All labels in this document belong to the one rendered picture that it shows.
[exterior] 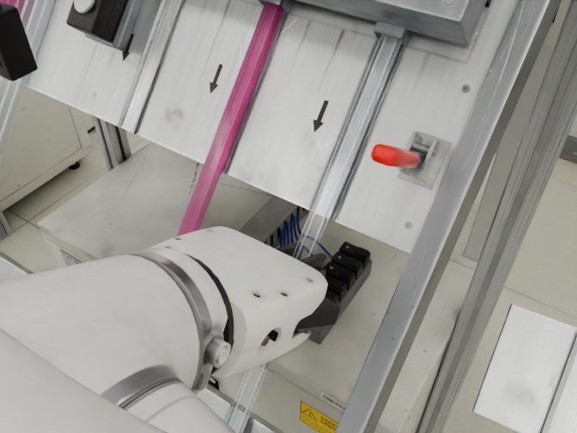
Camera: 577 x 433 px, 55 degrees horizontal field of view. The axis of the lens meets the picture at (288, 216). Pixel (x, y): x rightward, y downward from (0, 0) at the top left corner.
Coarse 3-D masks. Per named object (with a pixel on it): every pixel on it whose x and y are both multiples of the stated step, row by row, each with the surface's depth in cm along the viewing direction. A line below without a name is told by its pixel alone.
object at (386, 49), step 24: (384, 48) 43; (384, 72) 43; (360, 96) 43; (360, 120) 43; (336, 168) 44; (336, 192) 44; (312, 216) 44; (312, 240) 44; (240, 384) 46; (240, 408) 46; (240, 432) 46
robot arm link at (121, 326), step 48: (0, 288) 21; (48, 288) 22; (96, 288) 23; (144, 288) 25; (48, 336) 20; (96, 336) 21; (144, 336) 23; (192, 336) 26; (96, 384) 20; (144, 384) 20; (192, 384) 27
